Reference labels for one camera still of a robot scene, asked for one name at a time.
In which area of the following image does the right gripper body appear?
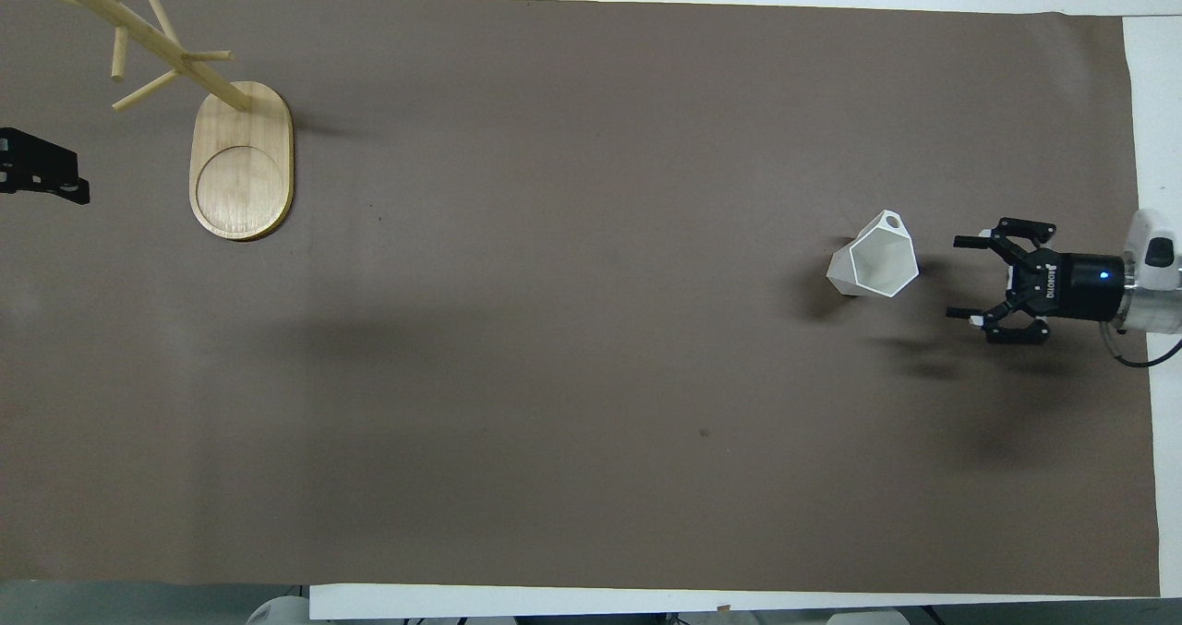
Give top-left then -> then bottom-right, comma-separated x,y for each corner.
1008,249 -> 1128,324

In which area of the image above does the white faceted cup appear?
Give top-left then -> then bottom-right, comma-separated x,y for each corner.
826,210 -> 921,299

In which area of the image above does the wooden cup rack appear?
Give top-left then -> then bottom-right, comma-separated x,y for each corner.
0,0 -> 296,243

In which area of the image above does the black stand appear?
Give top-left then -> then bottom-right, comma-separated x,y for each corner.
0,126 -> 91,206

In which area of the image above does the black cable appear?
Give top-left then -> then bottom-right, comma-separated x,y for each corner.
1102,322 -> 1182,369

